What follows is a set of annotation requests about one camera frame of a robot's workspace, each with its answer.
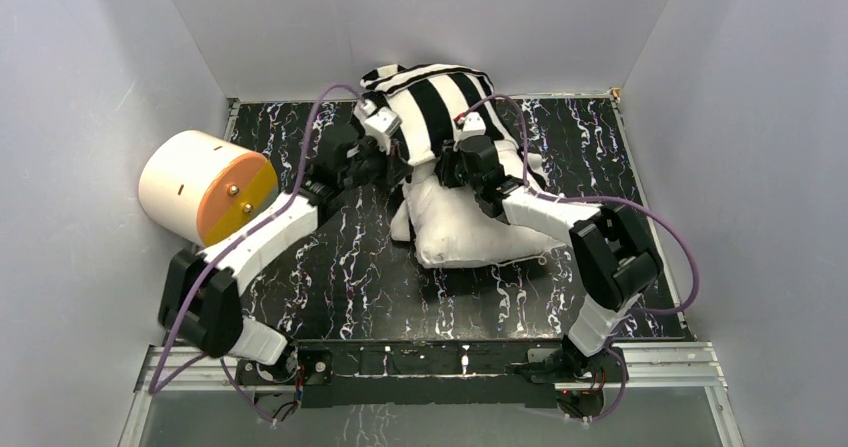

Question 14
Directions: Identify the purple cable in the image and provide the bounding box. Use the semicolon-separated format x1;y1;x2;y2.
457;94;701;320
145;83;379;395

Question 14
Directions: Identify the white orange cylinder roll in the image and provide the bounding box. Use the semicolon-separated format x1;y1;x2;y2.
138;130;279;247

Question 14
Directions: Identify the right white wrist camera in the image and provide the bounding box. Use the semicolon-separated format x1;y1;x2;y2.
453;112;486;143

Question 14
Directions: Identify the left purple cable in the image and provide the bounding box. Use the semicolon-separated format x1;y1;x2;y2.
145;83;379;395

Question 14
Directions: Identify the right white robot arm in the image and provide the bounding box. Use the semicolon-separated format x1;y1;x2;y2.
437;135;664;381

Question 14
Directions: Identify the black white striped pillowcase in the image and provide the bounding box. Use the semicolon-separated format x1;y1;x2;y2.
360;63;494;167

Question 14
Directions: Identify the white pillow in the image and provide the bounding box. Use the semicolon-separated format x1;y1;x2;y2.
390;161;563;269

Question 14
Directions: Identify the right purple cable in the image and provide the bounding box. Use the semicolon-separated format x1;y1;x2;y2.
457;94;701;320

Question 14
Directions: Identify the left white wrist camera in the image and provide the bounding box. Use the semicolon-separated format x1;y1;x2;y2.
362;107;401;142

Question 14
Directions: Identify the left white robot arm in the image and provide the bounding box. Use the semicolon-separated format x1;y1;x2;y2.
158;133;405;383

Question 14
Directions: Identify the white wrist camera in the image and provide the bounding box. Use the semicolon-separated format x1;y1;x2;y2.
362;107;401;142
453;112;486;143

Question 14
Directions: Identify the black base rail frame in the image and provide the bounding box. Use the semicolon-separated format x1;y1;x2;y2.
237;339;626;417

